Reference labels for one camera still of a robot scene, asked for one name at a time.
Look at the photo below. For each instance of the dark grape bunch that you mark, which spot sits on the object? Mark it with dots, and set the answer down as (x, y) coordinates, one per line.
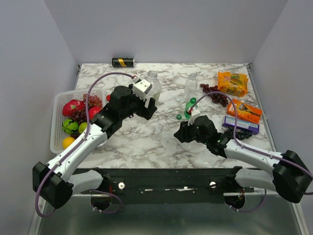
(239, 134)

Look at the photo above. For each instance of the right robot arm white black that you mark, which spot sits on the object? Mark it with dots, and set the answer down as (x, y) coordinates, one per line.
(284, 173)

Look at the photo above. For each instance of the orange fruit toy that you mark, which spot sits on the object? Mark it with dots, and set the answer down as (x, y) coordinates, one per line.
(67, 142)

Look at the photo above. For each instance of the red grape bunch on table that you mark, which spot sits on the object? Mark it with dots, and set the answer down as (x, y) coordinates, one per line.
(215, 94)

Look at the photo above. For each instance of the large clear bottle white cap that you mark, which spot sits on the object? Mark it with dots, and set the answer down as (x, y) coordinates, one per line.
(154, 92)

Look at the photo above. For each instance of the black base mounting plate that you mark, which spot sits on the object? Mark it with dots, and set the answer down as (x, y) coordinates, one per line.
(179, 186)

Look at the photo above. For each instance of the clear plastic water bottle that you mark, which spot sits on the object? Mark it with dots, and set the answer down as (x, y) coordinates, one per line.
(190, 87)

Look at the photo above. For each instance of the red grape bunch in basket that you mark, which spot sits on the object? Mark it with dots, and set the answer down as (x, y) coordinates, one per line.
(81, 116)

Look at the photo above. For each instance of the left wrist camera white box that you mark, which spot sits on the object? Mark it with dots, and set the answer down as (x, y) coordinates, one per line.
(142, 88)

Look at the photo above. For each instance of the orange snack bag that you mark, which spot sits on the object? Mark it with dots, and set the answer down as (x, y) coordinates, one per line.
(233, 83)

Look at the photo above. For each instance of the white plastic basket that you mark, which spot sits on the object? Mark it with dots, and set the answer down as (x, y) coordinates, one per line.
(57, 133)

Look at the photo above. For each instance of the black battery with gold band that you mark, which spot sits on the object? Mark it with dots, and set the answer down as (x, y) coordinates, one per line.
(123, 62)

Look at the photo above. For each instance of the orange razor box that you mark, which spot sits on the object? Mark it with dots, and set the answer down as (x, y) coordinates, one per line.
(244, 111)

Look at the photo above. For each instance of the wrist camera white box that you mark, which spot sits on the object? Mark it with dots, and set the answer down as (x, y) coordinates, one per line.
(142, 88)
(192, 113)

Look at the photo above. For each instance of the green pear toy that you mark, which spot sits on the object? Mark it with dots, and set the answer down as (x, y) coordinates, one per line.
(82, 127)

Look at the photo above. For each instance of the small bottle red cap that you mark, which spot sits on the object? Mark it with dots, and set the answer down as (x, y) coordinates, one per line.
(108, 97)

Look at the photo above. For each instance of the small green bottle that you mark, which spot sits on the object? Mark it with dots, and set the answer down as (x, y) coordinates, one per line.
(189, 104)

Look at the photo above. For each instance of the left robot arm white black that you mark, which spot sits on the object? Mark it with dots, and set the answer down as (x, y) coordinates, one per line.
(55, 181)

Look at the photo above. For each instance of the green watermelon toy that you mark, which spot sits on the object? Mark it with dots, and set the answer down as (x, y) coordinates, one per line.
(69, 126)

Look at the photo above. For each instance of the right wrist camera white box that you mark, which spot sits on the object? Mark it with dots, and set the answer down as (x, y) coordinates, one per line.
(192, 113)

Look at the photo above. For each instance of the purple box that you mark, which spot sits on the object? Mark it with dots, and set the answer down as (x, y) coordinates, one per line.
(241, 124)

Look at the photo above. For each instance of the red apple toy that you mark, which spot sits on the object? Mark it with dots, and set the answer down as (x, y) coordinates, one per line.
(93, 111)

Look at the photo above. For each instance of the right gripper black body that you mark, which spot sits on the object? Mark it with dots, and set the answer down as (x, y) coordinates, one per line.
(189, 133)

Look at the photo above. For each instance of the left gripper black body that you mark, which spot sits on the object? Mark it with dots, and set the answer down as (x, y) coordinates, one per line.
(139, 107)

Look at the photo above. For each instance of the red dragon fruit toy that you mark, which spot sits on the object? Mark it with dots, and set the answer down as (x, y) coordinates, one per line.
(72, 106)

